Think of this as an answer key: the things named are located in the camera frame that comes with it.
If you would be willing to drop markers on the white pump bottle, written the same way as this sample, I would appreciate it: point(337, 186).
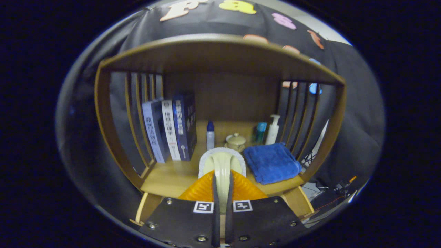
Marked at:
point(272, 134)

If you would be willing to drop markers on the wooden cabinet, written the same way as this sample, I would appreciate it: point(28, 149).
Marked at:
point(220, 55)

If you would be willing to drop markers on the beige lidded teacup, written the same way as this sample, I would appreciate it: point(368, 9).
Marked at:
point(236, 142)

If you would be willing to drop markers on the teal cylindrical bottle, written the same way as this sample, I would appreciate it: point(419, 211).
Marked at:
point(260, 132)

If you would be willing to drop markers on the dark equipment with orange part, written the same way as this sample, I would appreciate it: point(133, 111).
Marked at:
point(330, 196)

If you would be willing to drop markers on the white book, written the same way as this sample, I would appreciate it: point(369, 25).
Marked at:
point(170, 131)

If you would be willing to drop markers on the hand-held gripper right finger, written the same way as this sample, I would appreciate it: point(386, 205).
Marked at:
point(229, 224)

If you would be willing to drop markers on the white bottle blue cap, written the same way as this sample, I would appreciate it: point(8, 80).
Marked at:
point(210, 139)

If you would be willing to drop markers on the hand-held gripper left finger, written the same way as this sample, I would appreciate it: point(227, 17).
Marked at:
point(216, 224)

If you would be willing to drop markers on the light blue book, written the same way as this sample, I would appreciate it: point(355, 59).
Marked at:
point(151, 134)

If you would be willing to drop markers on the blue folded towel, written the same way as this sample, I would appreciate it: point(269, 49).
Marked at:
point(272, 163)

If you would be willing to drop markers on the wooden countertop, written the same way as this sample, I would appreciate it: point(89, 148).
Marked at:
point(172, 175)

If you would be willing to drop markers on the dark blue book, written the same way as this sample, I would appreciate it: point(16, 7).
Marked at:
point(182, 124)

